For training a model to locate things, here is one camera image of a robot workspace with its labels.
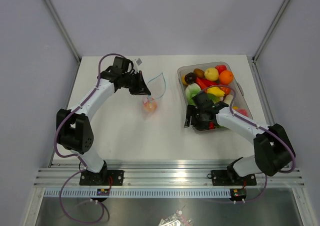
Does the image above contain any red toy chili pepper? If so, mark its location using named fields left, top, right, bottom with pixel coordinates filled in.
left=201, top=79, right=218, bottom=87

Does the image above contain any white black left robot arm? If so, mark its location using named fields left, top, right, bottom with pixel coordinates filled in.
left=53, top=53, right=151, bottom=185

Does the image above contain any orange toy carrot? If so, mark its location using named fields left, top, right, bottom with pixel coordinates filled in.
left=195, top=77, right=207, bottom=90

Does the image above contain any pale yellow toy apple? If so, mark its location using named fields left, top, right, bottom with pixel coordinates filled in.
left=204, top=68, right=219, bottom=81

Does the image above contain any red toy bell pepper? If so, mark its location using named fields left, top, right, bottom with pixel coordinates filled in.
left=209, top=122, right=215, bottom=129

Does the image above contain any right aluminium frame post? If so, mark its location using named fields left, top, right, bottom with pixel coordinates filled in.
left=252, top=0, right=292, bottom=63

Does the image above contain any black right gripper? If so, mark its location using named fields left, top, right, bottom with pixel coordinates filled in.
left=183, top=104, right=210, bottom=130

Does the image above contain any green white toy cabbage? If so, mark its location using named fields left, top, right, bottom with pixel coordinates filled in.
left=185, top=83, right=201, bottom=106

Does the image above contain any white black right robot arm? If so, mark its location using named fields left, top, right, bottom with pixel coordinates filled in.
left=184, top=91, right=296, bottom=185

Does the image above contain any clear zip top bag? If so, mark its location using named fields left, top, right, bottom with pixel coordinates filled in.
left=142, top=72, right=167, bottom=120

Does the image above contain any bag of small parts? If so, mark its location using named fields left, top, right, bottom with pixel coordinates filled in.
left=158, top=206, right=194, bottom=226

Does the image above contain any red toy tomato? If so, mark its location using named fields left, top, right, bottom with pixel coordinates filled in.
left=220, top=86, right=231, bottom=95

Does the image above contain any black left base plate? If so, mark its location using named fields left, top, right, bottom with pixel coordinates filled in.
left=79, top=170, right=125, bottom=186

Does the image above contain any white toy radish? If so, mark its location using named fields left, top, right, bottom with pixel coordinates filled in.
left=223, top=94, right=234, bottom=106

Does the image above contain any orange pink toy peach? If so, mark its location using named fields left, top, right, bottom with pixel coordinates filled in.
left=142, top=98, right=157, bottom=113

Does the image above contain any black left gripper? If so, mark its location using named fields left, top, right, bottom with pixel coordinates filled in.
left=122, top=70, right=151, bottom=96

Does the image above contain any left aluminium frame post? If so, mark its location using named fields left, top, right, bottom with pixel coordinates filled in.
left=42, top=0, right=81, bottom=66

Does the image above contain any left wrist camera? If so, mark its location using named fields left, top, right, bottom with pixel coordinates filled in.
left=133, top=58, right=142, bottom=72

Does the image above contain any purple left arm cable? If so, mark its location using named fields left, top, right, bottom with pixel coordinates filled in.
left=54, top=52, right=126, bottom=159

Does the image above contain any white slotted cable duct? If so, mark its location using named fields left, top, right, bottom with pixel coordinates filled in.
left=44, top=188, right=231, bottom=199

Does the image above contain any clear plastic food bin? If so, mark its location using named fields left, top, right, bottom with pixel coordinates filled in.
left=177, top=62, right=253, bottom=133

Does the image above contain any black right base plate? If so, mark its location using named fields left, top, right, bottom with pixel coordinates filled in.
left=207, top=170, right=257, bottom=186

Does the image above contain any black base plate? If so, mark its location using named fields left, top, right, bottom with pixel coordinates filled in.
left=207, top=170, right=257, bottom=186
left=79, top=170, right=125, bottom=186

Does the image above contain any small yellow toy fruit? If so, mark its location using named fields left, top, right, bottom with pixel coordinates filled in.
left=181, top=75, right=188, bottom=86

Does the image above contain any orange toy tangerine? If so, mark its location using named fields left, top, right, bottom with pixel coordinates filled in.
left=218, top=70, right=234, bottom=85

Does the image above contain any brown toy kiwi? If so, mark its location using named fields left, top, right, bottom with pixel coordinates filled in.
left=193, top=68, right=205, bottom=79

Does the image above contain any yellow toy pear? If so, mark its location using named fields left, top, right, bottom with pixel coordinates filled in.
left=206, top=87, right=225, bottom=98

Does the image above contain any aluminium mounting rail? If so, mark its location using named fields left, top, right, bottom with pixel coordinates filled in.
left=33, top=161, right=305, bottom=189

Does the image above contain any aluminium frame post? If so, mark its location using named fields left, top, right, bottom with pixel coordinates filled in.
left=252, top=0, right=292, bottom=63
left=42, top=0, right=81, bottom=66

